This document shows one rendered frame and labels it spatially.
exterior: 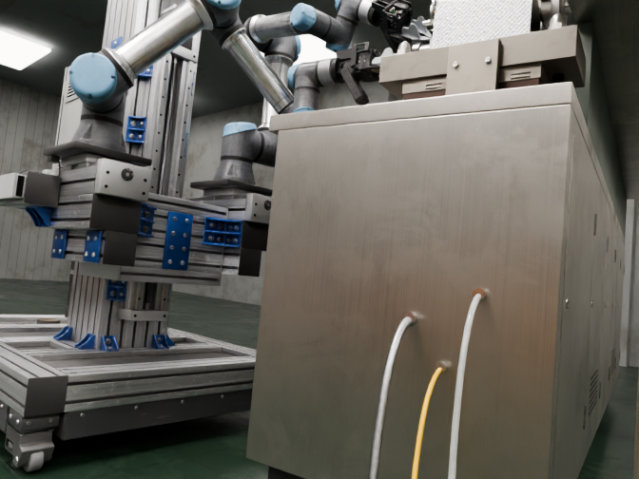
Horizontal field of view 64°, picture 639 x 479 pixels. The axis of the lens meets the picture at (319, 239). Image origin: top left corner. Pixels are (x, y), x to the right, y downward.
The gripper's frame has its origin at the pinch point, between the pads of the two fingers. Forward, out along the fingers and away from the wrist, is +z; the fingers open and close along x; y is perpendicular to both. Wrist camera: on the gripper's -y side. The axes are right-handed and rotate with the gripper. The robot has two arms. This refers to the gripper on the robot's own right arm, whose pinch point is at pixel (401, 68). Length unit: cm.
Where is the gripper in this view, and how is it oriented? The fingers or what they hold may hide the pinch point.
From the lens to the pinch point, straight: 144.6
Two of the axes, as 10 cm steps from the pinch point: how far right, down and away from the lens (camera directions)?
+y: 0.9, -9.9, 0.7
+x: 5.3, 1.1, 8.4
